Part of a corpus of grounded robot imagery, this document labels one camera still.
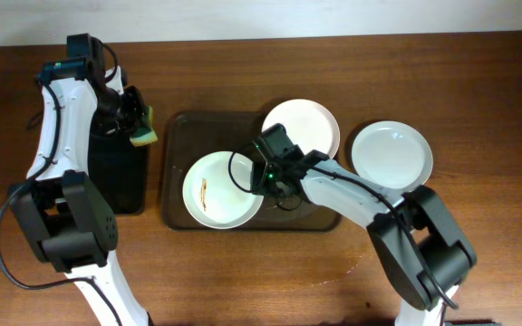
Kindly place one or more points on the green yellow sponge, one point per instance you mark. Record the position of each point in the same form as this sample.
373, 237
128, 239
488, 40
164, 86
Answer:
144, 134

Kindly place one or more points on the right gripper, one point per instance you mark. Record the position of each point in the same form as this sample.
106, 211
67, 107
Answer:
257, 182

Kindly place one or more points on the black small tray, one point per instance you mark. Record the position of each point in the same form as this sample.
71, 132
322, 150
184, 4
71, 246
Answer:
119, 170

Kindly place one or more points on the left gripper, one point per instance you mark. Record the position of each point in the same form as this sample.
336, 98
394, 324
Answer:
135, 115

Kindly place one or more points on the white plate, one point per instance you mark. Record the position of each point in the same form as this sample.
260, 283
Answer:
308, 124
215, 190

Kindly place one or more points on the light blue plate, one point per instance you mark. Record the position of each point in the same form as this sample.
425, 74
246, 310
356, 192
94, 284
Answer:
392, 154

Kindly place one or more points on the brown serving tray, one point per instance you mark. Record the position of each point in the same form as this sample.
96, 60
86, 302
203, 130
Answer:
194, 134

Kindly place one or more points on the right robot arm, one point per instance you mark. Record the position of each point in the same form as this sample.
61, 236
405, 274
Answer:
423, 251

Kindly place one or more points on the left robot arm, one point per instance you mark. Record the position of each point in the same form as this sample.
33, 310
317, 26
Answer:
63, 215

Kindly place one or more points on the white plate top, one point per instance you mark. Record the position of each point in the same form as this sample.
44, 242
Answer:
308, 124

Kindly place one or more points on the white plate bottom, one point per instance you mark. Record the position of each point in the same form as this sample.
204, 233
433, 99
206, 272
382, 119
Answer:
215, 190

